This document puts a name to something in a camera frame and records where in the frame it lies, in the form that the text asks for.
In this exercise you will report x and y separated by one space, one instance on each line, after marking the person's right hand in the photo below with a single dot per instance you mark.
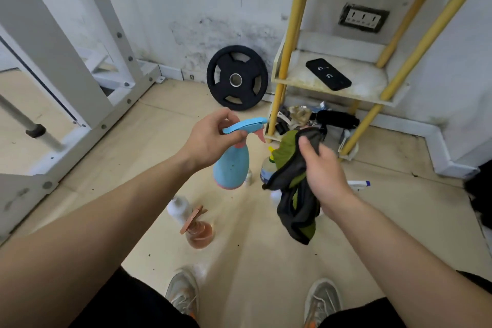
326 181

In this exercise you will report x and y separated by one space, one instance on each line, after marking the person's left hand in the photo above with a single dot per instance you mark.
209 143

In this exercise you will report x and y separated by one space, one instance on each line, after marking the blue spray bottle pink trigger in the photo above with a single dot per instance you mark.
232 166

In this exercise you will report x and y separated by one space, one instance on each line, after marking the round white bottle blue-tipped sprayer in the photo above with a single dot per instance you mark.
359 184

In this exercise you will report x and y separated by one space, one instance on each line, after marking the green microfibre cloth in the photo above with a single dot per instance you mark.
296 193

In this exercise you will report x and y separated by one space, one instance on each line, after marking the small white bottle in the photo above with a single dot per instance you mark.
248 178

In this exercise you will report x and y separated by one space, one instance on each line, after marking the pale blue bottle white sprayer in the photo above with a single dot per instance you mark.
275 197

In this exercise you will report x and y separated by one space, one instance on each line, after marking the clear bottle yellow green sprayer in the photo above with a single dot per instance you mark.
267 168

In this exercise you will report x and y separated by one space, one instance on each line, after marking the white spray bottle teal label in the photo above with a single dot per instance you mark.
178 210

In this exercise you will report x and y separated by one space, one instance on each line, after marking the orange spray bottle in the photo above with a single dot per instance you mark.
200 235

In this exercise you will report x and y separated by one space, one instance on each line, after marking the black phone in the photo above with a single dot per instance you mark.
328 74

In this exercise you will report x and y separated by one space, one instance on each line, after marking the white shelf yellow poles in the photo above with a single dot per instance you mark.
369 78

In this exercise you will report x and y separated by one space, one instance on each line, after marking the person's right forearm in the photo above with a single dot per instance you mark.
415 262

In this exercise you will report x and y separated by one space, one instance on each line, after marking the person's left forearm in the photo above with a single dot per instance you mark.
96 235

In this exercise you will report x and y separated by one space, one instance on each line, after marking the person's right grey shoe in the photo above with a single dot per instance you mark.
322 301

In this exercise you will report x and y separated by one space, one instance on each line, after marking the person's grey shoe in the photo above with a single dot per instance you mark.
183 293
322 301

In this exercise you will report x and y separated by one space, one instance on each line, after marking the person's left grey shoe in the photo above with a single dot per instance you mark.
183 293

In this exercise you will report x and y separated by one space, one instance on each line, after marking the white plastic strip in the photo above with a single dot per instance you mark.
345 139

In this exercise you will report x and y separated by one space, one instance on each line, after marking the black weight plate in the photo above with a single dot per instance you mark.
221 78

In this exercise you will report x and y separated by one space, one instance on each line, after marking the black clip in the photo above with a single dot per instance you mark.
280 128

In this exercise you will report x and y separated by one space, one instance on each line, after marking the tan fuzzy glove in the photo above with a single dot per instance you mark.
300 114

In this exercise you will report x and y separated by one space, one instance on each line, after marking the white plastic scoop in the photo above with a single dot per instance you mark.
285 118

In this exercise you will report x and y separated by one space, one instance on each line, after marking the blue white packet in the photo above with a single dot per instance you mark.
321 106

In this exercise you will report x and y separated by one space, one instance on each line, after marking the black shorts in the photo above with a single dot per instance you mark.
127 304

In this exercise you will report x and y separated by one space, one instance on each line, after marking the black framed wall socket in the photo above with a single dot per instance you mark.
363 18

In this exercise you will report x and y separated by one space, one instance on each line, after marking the white metal rack frame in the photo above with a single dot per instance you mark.
46 51

